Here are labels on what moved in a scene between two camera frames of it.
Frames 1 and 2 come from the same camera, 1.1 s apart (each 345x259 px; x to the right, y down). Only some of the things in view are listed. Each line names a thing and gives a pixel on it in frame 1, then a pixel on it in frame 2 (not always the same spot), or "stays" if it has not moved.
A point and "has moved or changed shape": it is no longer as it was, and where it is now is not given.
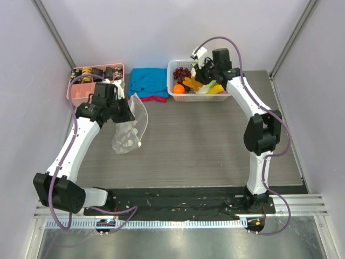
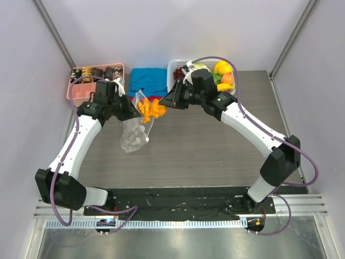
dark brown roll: [98, 72] stays
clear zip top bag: [128, 136] has moved or changed shape
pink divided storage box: [81, 91] stays
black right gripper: [201, 76] -> [177, 95]
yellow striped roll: [87, 70] stays
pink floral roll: [117, 73] stays
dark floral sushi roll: [75, 73] stays
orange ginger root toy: [192, 82] has moved or changed shape
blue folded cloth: [149, 82] stays
